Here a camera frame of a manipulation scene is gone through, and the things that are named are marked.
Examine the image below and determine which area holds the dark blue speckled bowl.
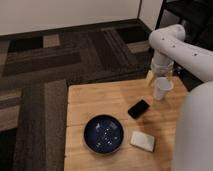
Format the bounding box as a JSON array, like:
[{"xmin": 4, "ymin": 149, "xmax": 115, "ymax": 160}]
[{"xmin": 83, "ymin": 114, "xmax": 124, "ymax": 154}]

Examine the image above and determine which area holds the black smartphone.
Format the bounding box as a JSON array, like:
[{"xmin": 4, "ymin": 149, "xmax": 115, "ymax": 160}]
[{"xmin": 128, "ymin": 100, "xmax": 150, "ymax": 119}]

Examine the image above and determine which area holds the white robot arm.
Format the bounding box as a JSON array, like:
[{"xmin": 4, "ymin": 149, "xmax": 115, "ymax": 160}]
[{"xmin": 149, "ymin": 24, "xmax": 213, "ymax": 171}]

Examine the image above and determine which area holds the black metal shelf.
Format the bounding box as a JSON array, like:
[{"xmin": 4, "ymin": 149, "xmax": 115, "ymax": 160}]
[{"xmin": 148, "ymin": 0, "xmax": 213, "ymax": 91}]

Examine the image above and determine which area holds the white ceramic cup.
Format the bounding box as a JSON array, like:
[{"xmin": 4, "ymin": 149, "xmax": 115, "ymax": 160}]
[{"xmin": 153, "ymin": 77, "xmax": 174, "ymax": 100}]

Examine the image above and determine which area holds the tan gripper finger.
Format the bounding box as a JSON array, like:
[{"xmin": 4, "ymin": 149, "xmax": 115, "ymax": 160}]
[
  {"xmin": 146, "ymin": 70, "xmax": 155, "ymax": 86},
  {"xmin": 168, "ymin": 73, "xmax": 174, "ymax": 81}
]

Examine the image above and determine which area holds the white sponge block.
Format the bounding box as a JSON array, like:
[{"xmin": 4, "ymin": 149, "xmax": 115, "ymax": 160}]
[{"xmin": 130, "ymin": 131, "xmax": 155, "ymax": 152}]

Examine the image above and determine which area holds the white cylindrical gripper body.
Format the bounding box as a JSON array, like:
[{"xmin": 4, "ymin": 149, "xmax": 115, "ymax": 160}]
[{"xmin": 151, "ymin": 51, "xmax": 174, "ymax": 77}]

